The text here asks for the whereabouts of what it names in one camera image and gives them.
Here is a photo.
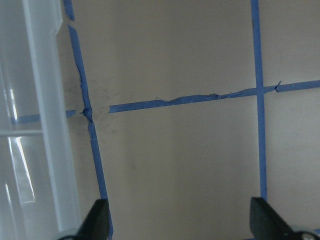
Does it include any clear plastic box lid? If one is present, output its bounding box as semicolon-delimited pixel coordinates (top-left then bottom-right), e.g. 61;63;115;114
0;0;81;240

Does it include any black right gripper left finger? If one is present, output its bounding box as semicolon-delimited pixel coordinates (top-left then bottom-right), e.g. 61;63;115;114
74;199;110;240

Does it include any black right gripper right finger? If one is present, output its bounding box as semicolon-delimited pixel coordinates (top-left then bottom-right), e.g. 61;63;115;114
250;197;320;240

